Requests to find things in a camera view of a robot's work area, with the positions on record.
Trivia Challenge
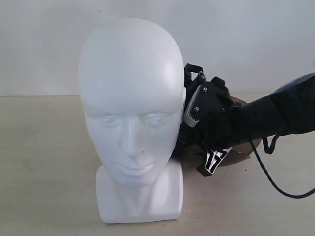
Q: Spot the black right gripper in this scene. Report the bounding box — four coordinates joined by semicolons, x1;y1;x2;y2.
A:
183;76;234;177

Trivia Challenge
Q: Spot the black helmet with tinted visor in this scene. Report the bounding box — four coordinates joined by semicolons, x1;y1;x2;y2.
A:
173;63;253;168

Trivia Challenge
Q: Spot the white mannequin head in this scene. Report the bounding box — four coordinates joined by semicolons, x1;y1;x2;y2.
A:
78;18;186;223

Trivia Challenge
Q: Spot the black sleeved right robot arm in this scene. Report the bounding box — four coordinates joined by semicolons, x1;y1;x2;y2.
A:
218;73;315;154

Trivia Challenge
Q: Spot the black cable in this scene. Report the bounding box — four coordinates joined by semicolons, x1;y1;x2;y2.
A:
248;139;315;199

